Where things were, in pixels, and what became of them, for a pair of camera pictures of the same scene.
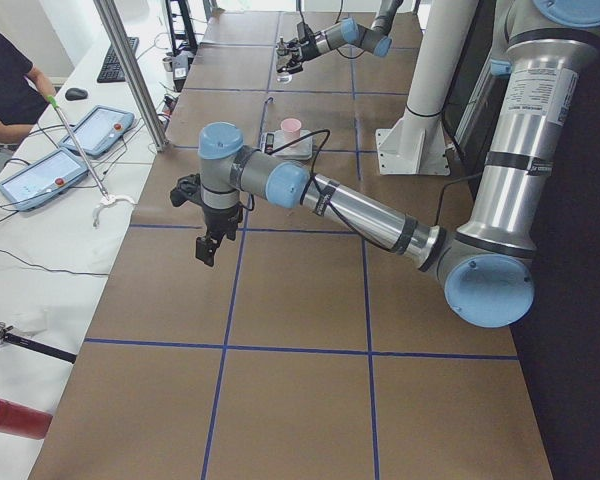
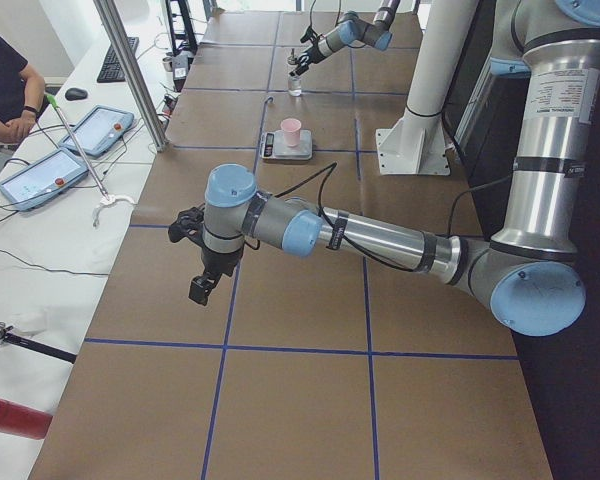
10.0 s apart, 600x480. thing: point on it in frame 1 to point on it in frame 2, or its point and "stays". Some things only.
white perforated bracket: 418,145 stays
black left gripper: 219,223 to 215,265
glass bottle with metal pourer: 282,53 to 294,82
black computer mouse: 74,94 stays
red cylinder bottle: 3,415 stays
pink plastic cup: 292,130 stays
